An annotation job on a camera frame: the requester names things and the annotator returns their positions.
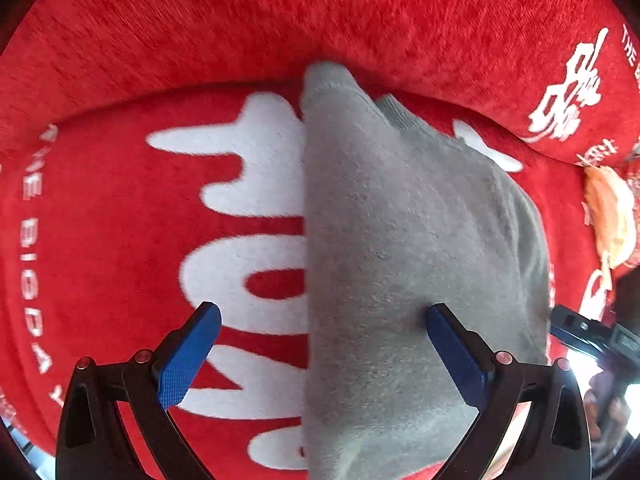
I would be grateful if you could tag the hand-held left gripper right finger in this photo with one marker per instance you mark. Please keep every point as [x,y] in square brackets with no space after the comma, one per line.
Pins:
[457,355]

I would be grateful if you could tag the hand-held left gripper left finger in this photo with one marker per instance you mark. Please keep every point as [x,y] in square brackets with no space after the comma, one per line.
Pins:
[187,355]

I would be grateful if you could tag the grey knit sweater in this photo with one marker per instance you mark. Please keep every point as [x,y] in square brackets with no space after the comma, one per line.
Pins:
[400,220]

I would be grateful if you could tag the person's right hand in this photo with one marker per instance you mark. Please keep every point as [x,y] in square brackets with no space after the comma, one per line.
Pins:
[595,407]

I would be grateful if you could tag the red printed blanket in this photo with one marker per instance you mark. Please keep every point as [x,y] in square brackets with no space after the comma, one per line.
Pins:
[150,240]

